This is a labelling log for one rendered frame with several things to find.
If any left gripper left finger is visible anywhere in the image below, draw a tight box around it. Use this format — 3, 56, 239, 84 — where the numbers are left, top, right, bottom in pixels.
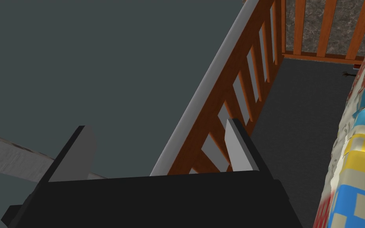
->
39, 125, 98, 183

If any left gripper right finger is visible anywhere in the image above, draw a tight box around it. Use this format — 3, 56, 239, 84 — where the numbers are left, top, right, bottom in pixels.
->
224, 118, 273, 181

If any brown wooden slatted crib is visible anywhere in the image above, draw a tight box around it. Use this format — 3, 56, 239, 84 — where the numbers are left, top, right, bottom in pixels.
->
167, 0, 365, 176

